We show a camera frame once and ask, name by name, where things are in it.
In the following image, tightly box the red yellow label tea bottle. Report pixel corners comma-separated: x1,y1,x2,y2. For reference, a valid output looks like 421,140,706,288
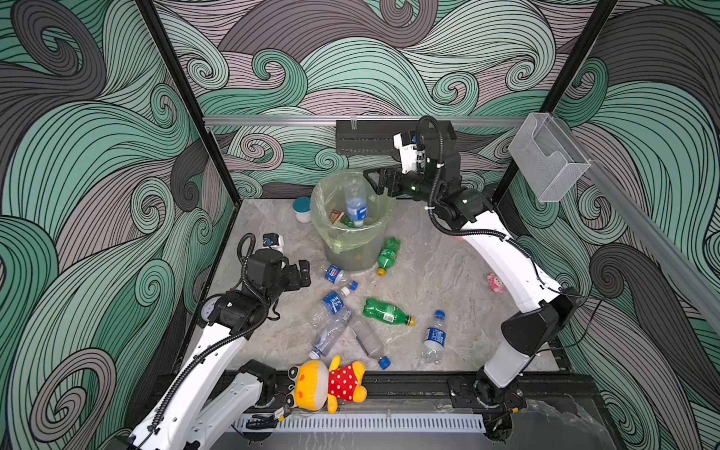
329,209,345,224

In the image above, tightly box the yellow plush toy red dress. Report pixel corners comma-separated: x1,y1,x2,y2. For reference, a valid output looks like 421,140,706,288
285,355,368,414

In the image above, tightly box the clear acrylic wall holder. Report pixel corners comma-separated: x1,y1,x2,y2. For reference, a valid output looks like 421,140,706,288
509,112,591,204

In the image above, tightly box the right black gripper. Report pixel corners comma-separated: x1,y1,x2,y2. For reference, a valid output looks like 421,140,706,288
370,158,453,206

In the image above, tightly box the aluminium wall rail back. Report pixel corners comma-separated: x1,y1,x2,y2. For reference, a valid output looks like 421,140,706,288
203,114,527,129

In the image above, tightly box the black wall shelf tray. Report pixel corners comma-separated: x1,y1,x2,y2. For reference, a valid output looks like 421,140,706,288
335,119,458,161

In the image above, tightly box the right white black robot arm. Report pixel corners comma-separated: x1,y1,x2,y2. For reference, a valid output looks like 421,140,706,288
363,159,581,407

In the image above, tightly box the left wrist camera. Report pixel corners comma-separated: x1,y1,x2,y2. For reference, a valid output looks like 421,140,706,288
262,232,284,252

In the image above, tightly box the black alarm clock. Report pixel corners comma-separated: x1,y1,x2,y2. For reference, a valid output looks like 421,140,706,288
201,294,221,323

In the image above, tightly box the green plastic bin liner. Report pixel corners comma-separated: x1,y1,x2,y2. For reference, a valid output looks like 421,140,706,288
308,169,398,254

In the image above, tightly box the aluminium wall rail right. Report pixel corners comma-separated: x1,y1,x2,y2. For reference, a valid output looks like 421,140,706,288
558,120,719,330

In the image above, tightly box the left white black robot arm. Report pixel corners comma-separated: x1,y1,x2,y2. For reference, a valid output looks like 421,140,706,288
127,249,311,449

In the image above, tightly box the clear bottle blue label white cap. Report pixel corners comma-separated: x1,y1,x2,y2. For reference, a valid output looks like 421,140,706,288
307,285,354,329

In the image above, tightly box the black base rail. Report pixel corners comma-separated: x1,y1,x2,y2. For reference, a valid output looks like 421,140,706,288
151,370,597,412

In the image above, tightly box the crushed clear bottle white cap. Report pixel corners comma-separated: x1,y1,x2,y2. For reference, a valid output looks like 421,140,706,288
309,309,354,360

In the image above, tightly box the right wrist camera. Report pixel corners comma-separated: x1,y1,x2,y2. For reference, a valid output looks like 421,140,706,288
393,130,427,174

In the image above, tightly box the aluminium wall rail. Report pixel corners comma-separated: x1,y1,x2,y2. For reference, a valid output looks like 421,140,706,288
203,114,527,129
558,120,719,330

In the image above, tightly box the pink small toy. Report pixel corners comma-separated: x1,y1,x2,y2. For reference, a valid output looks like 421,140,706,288
487,274,506,294

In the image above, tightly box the clear bottle blue cap front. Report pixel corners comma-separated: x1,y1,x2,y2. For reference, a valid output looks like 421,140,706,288
351,318,391,371

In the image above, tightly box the green sprite bottle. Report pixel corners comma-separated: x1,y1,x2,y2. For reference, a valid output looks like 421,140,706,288
362,297,416,327
376,237,401,277
340,216,359,229

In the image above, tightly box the white jar teal lid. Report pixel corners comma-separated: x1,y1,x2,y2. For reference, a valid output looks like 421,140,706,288
292,197,311,224

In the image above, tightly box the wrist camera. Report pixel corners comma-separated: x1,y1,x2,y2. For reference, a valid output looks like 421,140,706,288
262,232,284,252
393,130,427,174

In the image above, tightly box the white slotted cable duct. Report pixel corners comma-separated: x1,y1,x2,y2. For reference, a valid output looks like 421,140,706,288
234,414,486,434

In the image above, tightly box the grey mesh waste bin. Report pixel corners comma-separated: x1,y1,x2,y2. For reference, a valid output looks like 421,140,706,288
316,172,395,272

